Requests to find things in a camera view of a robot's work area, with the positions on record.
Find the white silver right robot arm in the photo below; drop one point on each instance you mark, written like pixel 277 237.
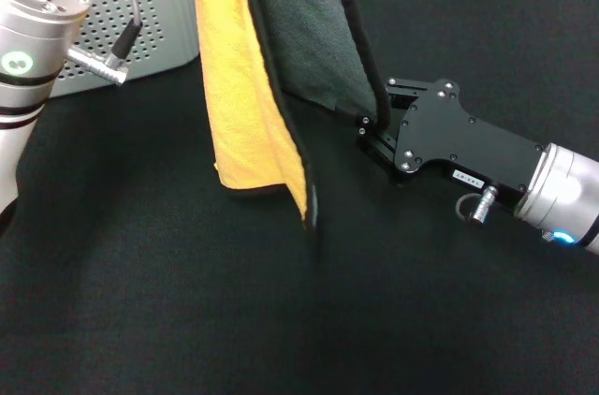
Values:
pixel 566 189

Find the green yellow towel black trim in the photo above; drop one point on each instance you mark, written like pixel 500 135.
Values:
pixel 243 86

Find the black tablecloth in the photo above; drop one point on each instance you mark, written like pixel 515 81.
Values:
pixel 234 320

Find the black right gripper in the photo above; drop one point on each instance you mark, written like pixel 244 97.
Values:
pixel 463 147

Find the grey-green perforated storage box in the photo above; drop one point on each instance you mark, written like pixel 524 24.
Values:
pixel 164 6

